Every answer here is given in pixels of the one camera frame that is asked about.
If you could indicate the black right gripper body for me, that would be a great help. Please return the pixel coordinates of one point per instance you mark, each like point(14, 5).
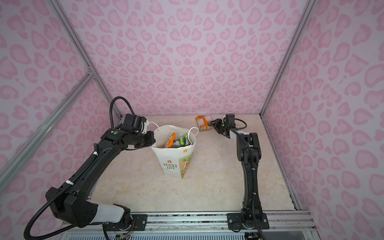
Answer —
point(226, 127)

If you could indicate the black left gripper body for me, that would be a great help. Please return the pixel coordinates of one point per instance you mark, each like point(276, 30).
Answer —
point(146, 139)

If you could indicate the orange snack packet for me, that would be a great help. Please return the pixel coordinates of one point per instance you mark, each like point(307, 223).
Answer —
point(204, 123)

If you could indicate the white paper bag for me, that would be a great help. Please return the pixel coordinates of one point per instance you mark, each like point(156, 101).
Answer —
point(174, 161)

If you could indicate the green candy packet bottom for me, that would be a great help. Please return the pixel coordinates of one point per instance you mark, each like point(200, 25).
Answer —
point(183, 141)

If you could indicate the red yellow candy packet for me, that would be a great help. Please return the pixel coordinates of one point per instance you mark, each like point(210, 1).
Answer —
point(170, 141)

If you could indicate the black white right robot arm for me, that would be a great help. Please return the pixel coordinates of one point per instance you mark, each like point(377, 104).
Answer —
point(249, 154)

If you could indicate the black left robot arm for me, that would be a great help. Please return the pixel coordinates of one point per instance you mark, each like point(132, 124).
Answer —
point(70, 201)

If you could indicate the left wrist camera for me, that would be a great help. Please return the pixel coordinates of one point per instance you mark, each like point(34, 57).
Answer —
point(133, 123)

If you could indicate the aluminium frame post right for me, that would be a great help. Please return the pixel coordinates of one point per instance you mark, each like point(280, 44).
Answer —
point(310, 7)

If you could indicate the aluminium frame post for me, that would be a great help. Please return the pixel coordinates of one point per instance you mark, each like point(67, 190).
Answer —
point(310, 7)
point(64, 20)

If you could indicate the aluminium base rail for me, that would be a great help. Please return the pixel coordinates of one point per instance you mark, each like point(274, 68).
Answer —
point(276, 225)

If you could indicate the aluminium frame post left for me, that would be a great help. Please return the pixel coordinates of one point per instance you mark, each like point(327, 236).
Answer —
point(64, 20)

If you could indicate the aluminium diagonal frame bar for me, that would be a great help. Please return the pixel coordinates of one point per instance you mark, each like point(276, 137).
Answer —
point(29, 148)

